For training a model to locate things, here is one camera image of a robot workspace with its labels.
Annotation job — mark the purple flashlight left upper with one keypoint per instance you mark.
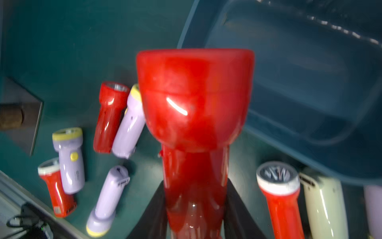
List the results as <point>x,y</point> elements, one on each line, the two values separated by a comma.
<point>131,126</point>

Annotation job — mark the red flashlight left upper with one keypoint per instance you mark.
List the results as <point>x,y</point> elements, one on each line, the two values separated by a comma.
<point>113,101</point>

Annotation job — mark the purple flashlight left middle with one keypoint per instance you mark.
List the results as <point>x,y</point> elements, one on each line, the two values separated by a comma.
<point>68,142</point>

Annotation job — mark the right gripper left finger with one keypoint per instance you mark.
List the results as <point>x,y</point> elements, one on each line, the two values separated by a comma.
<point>153,222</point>

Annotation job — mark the pink cherry blossom tree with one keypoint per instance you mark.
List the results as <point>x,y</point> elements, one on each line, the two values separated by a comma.
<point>20,114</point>

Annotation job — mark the left controller board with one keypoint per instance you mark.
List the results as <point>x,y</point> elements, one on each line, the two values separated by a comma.
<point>28,224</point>

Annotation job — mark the red flashlight cluster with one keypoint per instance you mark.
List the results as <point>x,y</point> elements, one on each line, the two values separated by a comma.
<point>195,102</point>

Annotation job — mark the purple flashlight left lower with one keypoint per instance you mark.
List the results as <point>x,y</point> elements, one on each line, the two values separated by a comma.
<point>103,214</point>

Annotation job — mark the purple flashlight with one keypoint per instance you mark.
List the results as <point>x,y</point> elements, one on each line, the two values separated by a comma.
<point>131,126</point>
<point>373,200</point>
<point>103,214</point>
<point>68,142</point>

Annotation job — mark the aluminium rail base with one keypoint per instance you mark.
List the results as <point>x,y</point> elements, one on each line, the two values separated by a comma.
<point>13,196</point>

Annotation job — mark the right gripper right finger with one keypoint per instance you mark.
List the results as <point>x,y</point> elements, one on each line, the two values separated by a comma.
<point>238,223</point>

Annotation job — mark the purple flashlight right upper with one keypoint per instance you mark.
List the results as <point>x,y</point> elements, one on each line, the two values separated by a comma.
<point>373,200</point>

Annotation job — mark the pale green flashlight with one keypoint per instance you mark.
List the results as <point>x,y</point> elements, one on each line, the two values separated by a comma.
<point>325,205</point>

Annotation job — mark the blue plastic storage box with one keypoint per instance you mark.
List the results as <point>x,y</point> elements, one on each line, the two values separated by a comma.
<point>317,84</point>

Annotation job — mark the red white-headed flashlight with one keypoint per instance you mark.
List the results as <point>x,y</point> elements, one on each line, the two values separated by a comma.
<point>63,204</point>
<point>280,184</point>

